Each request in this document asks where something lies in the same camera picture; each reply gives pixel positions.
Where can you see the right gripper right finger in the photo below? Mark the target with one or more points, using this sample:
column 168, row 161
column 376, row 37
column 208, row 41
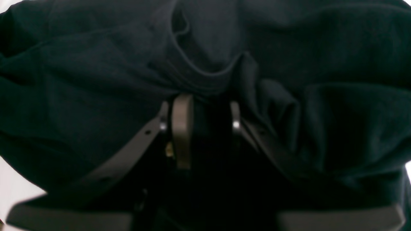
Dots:
column 281, row 192

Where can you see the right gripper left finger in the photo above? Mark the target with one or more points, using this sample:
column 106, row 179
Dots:
column 121, row 194

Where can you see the black T-shirt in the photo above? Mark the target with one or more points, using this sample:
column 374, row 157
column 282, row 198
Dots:
column 329, row 78

